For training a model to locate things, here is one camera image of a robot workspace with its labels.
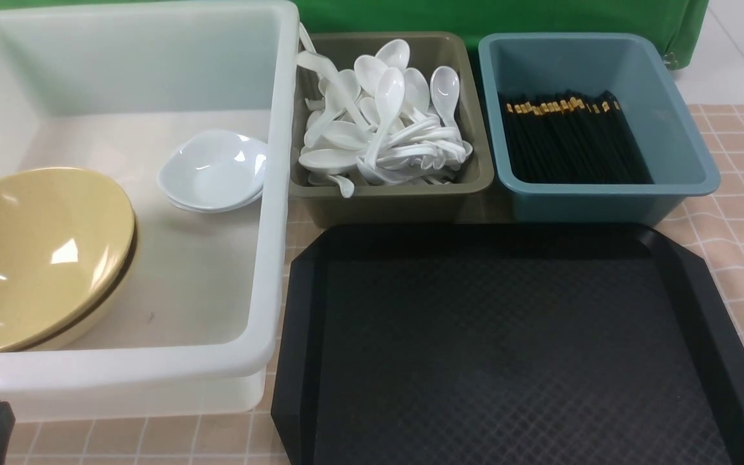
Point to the teal chopstick bin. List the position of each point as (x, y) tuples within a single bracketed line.
[(631, 68)]

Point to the white square dish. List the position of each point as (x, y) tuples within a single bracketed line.
[(215, 168)]

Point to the small white dish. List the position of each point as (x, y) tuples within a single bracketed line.
[(217, 210)]

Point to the olive spoon bin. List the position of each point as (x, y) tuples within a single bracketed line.
[(394, 203)]

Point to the yellow noodle bowl carried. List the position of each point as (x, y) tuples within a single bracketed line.
[(64, 235)]

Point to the white plastic spoons pile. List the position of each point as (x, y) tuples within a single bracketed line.
[(381, 120)]

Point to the green backdrop cloth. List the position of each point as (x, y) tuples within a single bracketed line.
[(673, 27)]

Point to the checkered beige tablecloth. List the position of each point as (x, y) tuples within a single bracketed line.
[(712, 227)]

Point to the black chopsticks bundle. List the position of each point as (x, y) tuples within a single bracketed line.
[(572, 138)]

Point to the large white plastic tub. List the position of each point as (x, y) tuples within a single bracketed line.
[(117, 88)]

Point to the yellow speckled noodle bowl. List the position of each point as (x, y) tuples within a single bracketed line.
[(96, 313)]

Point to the black serving tray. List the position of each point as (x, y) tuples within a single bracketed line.
[(506, 344)]

